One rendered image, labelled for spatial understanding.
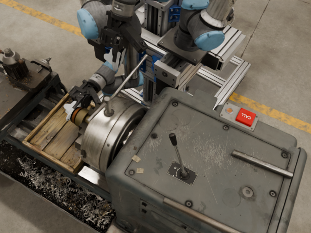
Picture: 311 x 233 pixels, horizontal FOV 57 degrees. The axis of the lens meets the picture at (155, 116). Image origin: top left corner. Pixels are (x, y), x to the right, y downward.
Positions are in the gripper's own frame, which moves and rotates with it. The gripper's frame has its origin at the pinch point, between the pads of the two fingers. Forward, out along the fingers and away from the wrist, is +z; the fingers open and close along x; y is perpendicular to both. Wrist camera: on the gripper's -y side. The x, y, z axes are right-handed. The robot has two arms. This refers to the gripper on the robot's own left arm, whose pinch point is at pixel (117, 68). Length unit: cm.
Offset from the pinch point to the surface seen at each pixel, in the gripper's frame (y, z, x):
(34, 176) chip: 38, 85, 1
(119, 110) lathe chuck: -7.5, 12.4, 6.7
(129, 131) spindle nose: -14.0, 18.5, 7.7
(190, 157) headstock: -39.3, 12.7, 12.1
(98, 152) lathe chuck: -8.1, 25.5, 18.1
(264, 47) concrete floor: -45, 35, -241
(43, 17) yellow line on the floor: 184, 70, -162
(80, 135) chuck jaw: 4.6, 28.6, 11.7
